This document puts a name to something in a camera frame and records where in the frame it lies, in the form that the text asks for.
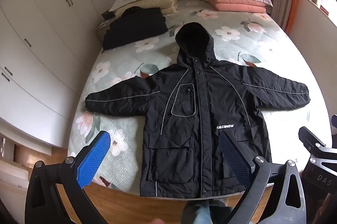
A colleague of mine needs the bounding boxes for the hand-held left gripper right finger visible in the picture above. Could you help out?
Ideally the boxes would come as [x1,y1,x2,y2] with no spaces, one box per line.
[218,132,309,224]

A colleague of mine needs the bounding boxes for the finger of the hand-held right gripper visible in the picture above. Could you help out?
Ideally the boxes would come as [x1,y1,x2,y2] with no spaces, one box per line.
[298,126,327,154]

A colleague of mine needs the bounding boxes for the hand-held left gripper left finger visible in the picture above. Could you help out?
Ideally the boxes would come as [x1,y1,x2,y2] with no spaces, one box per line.
[24,131,111,224]

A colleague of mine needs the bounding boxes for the black hooded jacket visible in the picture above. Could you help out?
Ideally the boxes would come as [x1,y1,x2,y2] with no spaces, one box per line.
[85,22,310,199]

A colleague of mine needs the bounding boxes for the person's blue jeans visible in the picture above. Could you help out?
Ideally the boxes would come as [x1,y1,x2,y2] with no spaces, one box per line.
[182,200,235,224]

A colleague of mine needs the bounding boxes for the floral green quilt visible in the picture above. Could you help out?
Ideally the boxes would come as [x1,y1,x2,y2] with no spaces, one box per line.
[67,0,333,195]

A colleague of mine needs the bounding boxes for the black folded garment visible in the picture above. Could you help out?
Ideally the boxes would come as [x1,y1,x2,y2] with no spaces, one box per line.
[102,6,169,51]

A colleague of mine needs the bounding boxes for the white wardrobe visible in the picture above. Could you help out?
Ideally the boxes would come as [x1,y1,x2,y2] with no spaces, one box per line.
[0,0,111,149]

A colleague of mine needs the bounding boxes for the beige pillow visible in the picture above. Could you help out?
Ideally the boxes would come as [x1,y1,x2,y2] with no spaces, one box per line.
[116,0,178,16]

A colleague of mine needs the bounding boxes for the wooden bed frame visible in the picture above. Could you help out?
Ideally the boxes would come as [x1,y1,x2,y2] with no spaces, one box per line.
[51,146,277,224]

